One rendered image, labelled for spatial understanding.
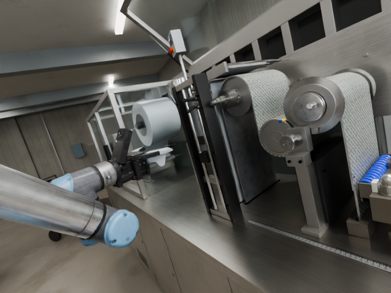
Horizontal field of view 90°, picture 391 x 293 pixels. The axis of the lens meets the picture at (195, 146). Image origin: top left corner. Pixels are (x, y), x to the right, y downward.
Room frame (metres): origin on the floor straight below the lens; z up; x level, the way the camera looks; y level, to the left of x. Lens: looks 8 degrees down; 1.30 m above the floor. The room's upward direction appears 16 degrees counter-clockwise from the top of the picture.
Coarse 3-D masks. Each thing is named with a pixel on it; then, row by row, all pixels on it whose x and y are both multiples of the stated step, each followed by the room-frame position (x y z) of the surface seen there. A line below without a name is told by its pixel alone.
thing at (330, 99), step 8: (304, 88) 0.51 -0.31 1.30; (312, 88) 0.49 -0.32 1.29; (320, 88) 0.48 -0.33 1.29; (296, 96) 0.53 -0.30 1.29; (328, 96) 0.47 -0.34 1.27; (328, 104) 0.47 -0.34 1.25; (328, 112) 0.47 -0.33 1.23; (296, 120) 0.54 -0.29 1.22; (320, 120) 0.49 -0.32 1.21; (328, 120) 0.48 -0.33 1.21
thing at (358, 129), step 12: (348, 120) 0.48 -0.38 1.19; (360, 120) 0.52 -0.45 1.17; (372, 120) 0.58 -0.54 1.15; (348, 132) 0.47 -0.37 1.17; (360, 132) 0.52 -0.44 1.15; (372, 132) 0.57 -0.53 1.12; (348, 144) 0.46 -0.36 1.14; (360, 144) 0.51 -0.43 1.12; (372, 144) 0.56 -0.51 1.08; (348, 156) 0.46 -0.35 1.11; (360, 156) 0.50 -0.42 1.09; (372, 156) 0.55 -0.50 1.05; (360, 168) 0.49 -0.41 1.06; (360, 180) 0.48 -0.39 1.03
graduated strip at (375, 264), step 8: (256, 224) 0.62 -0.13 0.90; (264, 224) 0.61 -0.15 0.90; (280, 232) 0.55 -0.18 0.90; (288, 232) 0.54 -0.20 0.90; (304, 240) 0.49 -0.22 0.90; (312, 240) 0.48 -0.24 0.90; (328, 248) 0.44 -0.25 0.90; (336, 248) 0.43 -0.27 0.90; (344, 256) 0.41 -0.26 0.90; (352, 256) 0.40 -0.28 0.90; (360, 256) 0.39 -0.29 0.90; (368, 264) 0.37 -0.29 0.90; (376, 264) 0.37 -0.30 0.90; (384, 264) 0.36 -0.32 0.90
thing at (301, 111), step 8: (304, 96) 0.50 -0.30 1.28; (312, 96) 0.48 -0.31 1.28; (320, 96) 0.48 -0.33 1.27; (296, 104) 0.52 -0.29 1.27; (304, 104) 0.50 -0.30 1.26; (320, 104) 0.47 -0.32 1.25; (296, 112) 0.52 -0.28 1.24; (304, 112) 0.51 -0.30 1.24; (312, 112) 0.49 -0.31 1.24; (320, 112) 0.47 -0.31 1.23; (304, 120) 0.51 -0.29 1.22; (312, 120) 0.49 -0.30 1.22
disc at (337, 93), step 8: (304, 80) 0.51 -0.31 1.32; (312, 80) 0.49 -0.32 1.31; (320, 80) 0.48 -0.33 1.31; (328, 80) 0.47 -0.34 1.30; (296, 88) 0.53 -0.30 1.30; (328, 88) 0.47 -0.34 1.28; (336, 88) 0.46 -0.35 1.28; (288, 96) 0.55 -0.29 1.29; (336, 96) 0.46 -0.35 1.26; (288, 104) 0.55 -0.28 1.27; (336, 104) 0.46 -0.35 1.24; (344, 104) 0.45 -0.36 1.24; (288, 112) 0.56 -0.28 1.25; (336, 112) 0.46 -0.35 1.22; (288, 120) 0.56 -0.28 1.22; (336, 120) 0.46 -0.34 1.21; (312, 128) 0.51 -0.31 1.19; (320, 128) 0.50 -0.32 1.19; (328, 128) 0.48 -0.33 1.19
